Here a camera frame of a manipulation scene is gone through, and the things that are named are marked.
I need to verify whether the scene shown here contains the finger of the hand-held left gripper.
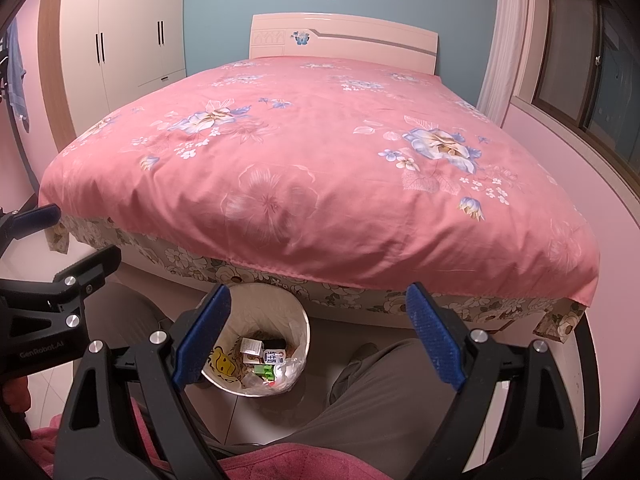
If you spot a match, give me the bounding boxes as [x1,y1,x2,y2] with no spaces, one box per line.
[47,246,123,330]
[0,203,62,262]

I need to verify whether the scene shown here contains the dark framed window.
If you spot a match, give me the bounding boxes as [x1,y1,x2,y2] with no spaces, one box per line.
[530,0,640,183]

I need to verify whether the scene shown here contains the white trash bin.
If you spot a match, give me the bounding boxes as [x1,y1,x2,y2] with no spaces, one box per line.
[192,282,311,399]

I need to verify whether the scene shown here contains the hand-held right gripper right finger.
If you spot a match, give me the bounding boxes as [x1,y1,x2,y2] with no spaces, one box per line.
[405,282,584,480]

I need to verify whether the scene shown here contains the pink floral blanket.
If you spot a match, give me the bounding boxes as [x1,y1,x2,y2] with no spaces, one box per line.
[39,57,601,307]

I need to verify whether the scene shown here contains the yellow cartoon printed wrapper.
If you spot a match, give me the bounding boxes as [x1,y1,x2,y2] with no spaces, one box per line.
[210,344,240,377]

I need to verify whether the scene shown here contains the cream wardrobe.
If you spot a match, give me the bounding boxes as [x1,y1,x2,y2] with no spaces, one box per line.
[37,0,189,145]

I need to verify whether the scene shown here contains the white curtain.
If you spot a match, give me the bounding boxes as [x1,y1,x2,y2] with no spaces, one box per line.
[475,0,532,127]

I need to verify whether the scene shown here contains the blue hanging clothing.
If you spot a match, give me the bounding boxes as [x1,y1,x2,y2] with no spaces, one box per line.
[1,19,31,132]

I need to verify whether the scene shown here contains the person's left forearm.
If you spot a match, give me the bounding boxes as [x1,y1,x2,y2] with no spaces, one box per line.
[0,371,37,433]

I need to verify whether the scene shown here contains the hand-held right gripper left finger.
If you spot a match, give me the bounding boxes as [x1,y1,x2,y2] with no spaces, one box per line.
[54,284,233,480]

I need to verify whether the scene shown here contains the person's pink fleece top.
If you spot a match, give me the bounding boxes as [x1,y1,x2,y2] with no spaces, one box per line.
[27,397,403,480]

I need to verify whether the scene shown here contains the clear plastic bag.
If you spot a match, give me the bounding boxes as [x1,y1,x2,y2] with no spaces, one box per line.
[275,355,307,392]

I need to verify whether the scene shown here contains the cream bed headboard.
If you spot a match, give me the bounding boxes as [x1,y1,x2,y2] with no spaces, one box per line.
[248,13,441,77]

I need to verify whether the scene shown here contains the floral bed sheet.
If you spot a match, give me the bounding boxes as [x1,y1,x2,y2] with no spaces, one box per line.
[46,214,587,344]

